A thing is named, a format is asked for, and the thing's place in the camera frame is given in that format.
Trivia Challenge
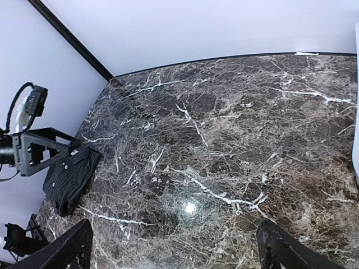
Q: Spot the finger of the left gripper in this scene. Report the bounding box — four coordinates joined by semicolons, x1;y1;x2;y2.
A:
55;130;81;150
33;146;72;174

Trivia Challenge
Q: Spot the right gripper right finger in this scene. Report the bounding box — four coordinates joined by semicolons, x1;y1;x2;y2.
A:
256;219;341;268

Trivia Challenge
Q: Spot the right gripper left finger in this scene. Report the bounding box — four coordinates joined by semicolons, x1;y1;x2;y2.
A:
12;219;93;269

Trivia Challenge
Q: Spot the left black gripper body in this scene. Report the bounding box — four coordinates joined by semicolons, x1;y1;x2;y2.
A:
11;128;61;177

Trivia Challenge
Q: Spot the black pinstriped long sleeve shirt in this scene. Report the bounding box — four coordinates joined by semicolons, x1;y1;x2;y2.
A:
43;146;102;217

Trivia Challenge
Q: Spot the white perforated plastic basket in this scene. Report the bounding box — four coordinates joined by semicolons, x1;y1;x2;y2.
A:
352;22;359;184

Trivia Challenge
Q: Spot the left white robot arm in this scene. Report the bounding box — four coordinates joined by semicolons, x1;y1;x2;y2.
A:
1;128;81;177

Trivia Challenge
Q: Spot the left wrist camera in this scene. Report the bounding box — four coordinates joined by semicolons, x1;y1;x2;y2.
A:
3;82;48;134

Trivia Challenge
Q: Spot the left black frame post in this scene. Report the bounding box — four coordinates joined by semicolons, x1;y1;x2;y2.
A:
28;0;114;81

